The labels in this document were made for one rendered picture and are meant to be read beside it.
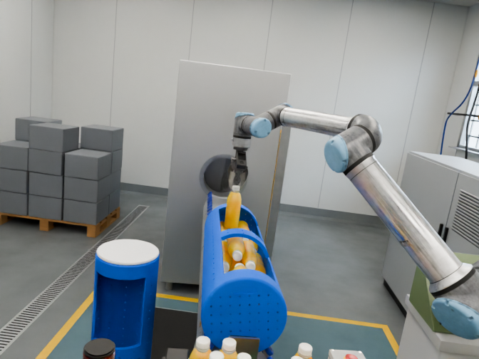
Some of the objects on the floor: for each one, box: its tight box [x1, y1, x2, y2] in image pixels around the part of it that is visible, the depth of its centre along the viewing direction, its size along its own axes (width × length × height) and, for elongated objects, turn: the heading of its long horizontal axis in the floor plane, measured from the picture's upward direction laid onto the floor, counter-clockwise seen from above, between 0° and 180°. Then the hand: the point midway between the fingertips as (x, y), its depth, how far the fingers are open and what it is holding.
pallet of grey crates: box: [0, 116, 124, 238], centre depth 488 cm, size 120×80×119 cm
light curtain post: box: [264, 125, 292, 262], centre depth 281 cm, size 6×6×170 cm
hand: (236, 187), depth 200 cm, fingers closed on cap, 4 cm apart
